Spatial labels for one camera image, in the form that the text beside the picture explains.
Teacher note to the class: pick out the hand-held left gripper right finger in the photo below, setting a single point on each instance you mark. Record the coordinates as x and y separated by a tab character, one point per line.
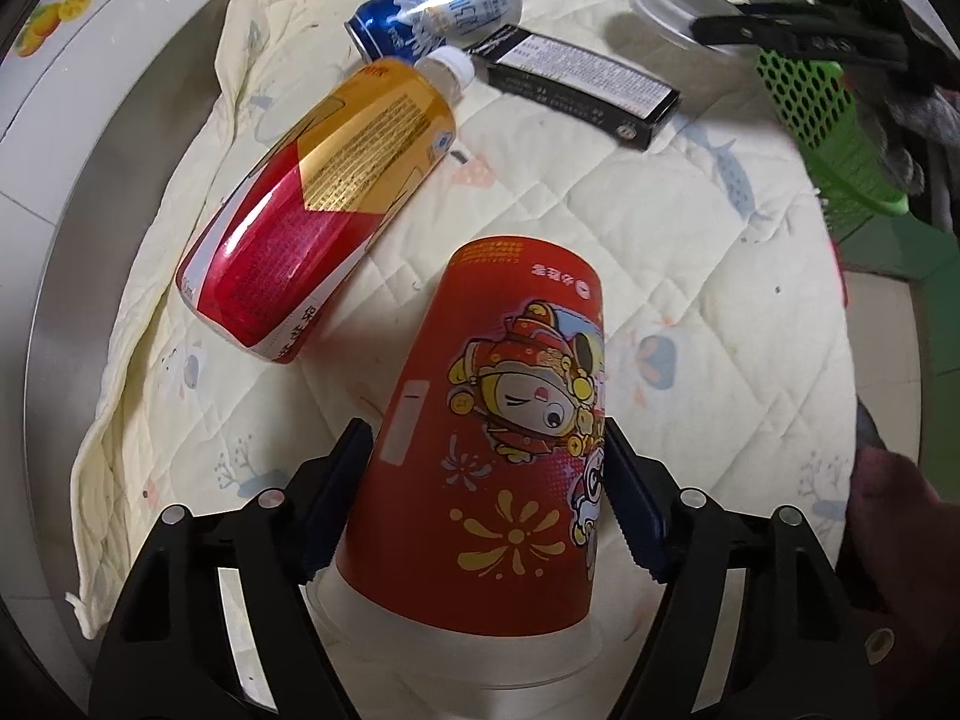
637	510

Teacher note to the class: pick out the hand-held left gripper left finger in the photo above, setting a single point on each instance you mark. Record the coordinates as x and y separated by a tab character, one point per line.
337	495

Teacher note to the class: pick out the green perforated plastic basket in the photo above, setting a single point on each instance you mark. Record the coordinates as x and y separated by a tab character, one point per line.
817	127

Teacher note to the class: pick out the clear plastic lid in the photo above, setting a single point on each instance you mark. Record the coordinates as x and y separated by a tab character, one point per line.
667	7

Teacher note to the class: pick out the red cartoon paper cup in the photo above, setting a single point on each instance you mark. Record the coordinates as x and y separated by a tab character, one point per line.
487	390

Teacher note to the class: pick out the person's right hand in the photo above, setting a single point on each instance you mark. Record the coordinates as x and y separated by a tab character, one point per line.
911	135

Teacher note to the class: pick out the cream quilted printed cloth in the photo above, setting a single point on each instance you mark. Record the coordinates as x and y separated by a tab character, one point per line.
712	315

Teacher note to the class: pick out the black cardboard box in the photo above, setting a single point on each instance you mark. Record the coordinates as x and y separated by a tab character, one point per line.
577	79

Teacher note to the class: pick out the dark maroon cloth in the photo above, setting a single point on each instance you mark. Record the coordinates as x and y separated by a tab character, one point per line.
900	510

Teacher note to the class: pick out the gold red plastic bottle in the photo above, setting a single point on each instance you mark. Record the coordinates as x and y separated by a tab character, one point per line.
300	225

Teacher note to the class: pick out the blue silver drink can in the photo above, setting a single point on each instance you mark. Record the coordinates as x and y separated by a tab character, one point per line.
450	4

